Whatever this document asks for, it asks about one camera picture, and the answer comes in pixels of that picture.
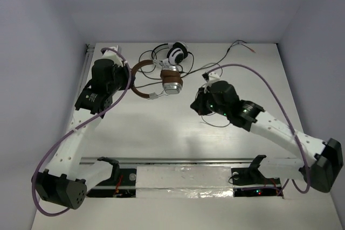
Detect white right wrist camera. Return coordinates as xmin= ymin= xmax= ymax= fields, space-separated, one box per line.
xmin=202 ymin=72 xmax=220 ymax=93

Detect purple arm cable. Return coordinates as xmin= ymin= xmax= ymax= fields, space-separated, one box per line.
xmin=32 ymin=47 xmax=133 ymax=217
xmin=204 ymin=64 xmax=311 ymax=193

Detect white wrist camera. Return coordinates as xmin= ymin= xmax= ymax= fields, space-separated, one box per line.
xmin=202 ymin=72 xmax=220 ymax=93
xmin=101 ymin=45 xmax=127 ymax=67

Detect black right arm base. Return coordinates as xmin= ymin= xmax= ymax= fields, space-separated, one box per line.
xmin=228 ymin=155 xmax=284 ymax=198

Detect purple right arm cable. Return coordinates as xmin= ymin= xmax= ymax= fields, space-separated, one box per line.
xmin=204 ymin=64 xmax=311 ymax=193

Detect aluminium rail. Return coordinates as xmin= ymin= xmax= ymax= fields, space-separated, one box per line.
xmin=80 ymin=157 xmax=293 ymax=165

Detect white black headphones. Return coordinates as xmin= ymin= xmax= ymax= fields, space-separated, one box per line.
xmin=151 ymin=41 xmax=189 ymax=65

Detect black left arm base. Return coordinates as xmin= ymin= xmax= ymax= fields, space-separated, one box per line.
xmin=87 ymin=157 xmax=137 ymax=198

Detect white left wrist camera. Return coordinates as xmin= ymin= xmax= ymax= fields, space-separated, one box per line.
xmin=101 ymin=45 xmax=127 ymax=67

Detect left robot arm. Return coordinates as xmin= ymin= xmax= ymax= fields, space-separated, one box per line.
xmin=31 ymin=58 xmax=132 ymax=217

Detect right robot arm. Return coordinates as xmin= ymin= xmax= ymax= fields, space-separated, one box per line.
xmin=190 ymin=81 xmax=343 ymax=193

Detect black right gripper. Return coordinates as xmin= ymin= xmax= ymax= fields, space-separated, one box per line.
xmin=191 ymin=85 xmax=230 ymax=117

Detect brown silver headphones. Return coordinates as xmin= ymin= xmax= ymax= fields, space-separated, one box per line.
xmin=131 ymin=60 xmax=183 ymax=100

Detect black cable of white headphones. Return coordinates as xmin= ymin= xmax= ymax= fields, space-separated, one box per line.
xmin=137 ymin=40 xmax=257 ymax=80

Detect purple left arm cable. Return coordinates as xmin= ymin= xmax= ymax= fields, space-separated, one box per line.
xmin=32 ymin=47 xmax=133 ymax=217

